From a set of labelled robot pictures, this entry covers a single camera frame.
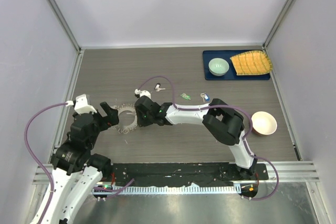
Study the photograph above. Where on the white cable duct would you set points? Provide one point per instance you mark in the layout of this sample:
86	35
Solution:
192	189

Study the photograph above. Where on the right aluminium frame rail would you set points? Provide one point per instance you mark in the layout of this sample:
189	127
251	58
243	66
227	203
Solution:
266	44

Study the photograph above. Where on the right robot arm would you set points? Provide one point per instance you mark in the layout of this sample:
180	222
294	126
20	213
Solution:
224	122

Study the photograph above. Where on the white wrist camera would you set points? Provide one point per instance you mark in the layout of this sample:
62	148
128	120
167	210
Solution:
142	93
81	105

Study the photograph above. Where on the cream bowl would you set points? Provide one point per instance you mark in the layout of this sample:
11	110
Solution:
264	123

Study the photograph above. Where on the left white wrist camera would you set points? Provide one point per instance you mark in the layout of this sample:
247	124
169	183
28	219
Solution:
81	105

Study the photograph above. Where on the pale green bowl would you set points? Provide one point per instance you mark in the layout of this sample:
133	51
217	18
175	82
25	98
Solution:
218	66

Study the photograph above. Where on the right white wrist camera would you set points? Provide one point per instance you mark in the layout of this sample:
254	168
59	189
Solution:
142	93

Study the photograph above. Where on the aluminium frame rail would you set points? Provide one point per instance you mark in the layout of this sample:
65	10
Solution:
74	73
288	171
266	44

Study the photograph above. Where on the blue tray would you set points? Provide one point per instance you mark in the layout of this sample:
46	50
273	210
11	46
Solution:
208	55

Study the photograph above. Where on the key with blue tag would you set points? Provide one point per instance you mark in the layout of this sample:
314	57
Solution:
204	97

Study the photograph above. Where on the yellow woven cloth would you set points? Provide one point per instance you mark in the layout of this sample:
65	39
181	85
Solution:
252	63

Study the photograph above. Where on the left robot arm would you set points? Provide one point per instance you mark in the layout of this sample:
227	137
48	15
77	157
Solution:
75	171

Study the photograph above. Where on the front aluminium frame rail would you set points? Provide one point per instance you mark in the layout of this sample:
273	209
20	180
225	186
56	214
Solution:
288	171

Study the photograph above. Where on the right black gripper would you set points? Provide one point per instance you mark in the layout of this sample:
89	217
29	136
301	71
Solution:
141	123

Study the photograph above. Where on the key with black tag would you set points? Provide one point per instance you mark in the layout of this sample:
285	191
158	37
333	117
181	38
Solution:
158	87

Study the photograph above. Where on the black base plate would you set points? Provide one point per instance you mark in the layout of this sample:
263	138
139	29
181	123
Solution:
181	174

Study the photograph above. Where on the left aluminium frame rail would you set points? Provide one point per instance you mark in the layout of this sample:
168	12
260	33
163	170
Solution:
74	73

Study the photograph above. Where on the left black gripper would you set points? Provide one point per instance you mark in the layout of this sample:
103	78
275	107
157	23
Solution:
112	114

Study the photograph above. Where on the key with green tag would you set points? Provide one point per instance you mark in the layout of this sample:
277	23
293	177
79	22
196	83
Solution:
185	96

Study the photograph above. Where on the metal disc with keyrings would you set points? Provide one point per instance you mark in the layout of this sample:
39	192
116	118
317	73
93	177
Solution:
127	118

